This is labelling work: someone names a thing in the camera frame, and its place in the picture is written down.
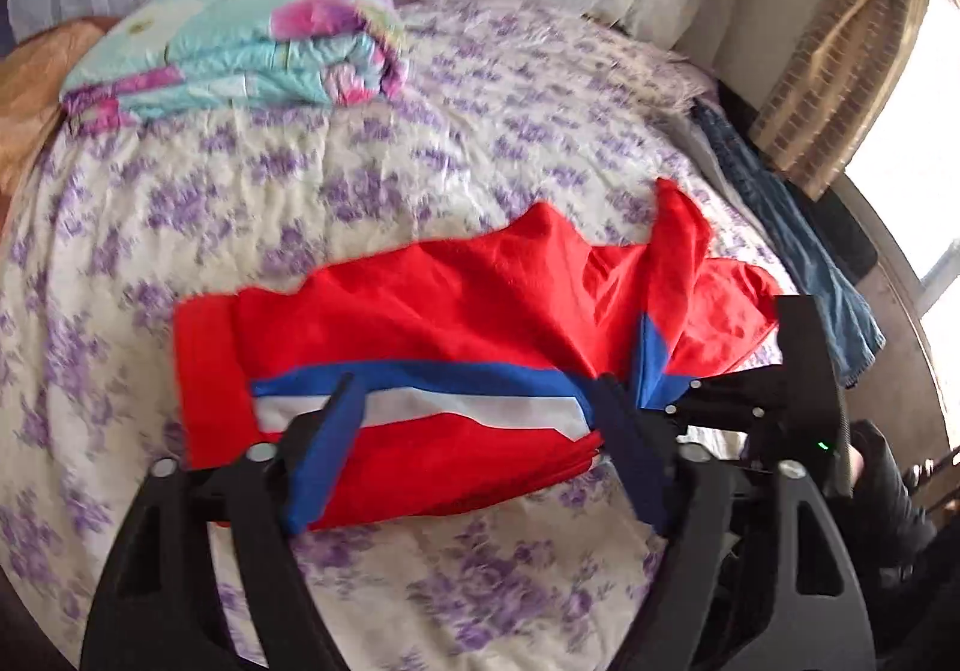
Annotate red pants with stripes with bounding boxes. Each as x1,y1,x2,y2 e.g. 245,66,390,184
172,180,779,528

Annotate person's right hand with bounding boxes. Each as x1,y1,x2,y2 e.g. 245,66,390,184
844,419,937,568

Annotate blue denim jeans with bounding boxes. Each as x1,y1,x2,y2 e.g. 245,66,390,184
692,99,887,388

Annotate grey folded garment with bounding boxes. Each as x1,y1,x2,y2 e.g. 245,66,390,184
656,112,757,226

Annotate beige checkered curtain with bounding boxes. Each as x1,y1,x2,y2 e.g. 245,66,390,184
750,0,929,200

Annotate purple floral bedspread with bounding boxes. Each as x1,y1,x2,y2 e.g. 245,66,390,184
2,5,791,669

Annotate brown orange pillow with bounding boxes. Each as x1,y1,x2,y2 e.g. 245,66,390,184
0,16,119,214

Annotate folded turquoise floral quilt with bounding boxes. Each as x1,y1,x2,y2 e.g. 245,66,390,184
60,0,409,133

